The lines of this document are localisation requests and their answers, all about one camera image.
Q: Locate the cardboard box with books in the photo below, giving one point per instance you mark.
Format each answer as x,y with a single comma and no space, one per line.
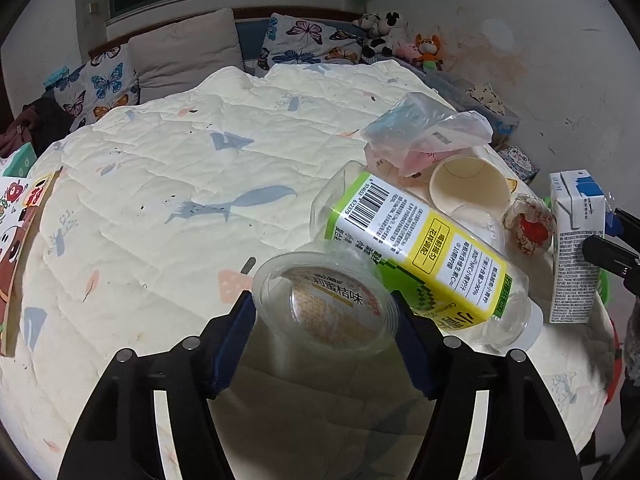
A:
518,162

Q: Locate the cream quilted table cover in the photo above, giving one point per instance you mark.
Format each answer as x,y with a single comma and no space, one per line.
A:
161,205

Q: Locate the white blue milk carton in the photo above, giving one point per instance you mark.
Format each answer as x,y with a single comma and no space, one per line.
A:
574,182

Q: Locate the clear plastic bag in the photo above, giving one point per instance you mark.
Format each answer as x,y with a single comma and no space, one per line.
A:
419,131

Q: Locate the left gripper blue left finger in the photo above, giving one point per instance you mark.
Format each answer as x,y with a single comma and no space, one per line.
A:
226,337

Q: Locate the clear plastic jelly cup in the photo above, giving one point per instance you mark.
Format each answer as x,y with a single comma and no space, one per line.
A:
329,300

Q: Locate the green perforated plastic basket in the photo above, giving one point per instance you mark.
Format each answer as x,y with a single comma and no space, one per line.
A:
605,284

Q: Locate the dark clothes pile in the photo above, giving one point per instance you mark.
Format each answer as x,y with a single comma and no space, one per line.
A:
41,123

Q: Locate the white paper cup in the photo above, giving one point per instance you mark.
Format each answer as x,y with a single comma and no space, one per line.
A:
470,178

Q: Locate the black white cow plush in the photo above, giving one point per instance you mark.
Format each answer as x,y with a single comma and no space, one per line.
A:
384,34

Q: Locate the orange fox plush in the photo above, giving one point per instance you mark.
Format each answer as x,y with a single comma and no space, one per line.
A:
428,52

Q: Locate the green tissue box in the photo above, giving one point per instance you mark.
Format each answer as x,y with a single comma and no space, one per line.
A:
18,163

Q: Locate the butterfly pillow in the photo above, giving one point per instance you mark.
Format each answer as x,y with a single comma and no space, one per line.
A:
106,81
291,40

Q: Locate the clear plastic storage bin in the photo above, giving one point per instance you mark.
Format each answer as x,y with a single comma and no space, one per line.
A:
463,95

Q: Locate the beige pillow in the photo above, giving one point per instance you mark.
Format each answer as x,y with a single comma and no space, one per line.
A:
179,56

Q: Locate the red white candy wrapper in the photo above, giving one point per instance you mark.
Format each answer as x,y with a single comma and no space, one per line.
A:
529,222

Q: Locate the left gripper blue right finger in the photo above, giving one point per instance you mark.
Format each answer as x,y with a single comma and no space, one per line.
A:
410,348

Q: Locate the clear bottle yellow green label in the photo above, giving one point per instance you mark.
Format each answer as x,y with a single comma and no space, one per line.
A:
446,272

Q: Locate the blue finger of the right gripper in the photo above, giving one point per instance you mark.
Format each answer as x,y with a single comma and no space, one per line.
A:
613,225
610,256

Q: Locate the right butterfly pillow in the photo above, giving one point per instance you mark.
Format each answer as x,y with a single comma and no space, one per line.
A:
291,40

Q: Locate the red plastic stool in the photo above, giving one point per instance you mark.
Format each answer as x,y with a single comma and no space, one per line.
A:
617,366

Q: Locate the clear plastic dome lid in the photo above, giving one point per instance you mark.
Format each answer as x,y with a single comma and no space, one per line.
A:
482,224

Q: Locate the left butterfly pillow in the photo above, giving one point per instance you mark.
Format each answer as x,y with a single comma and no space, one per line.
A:
106,81

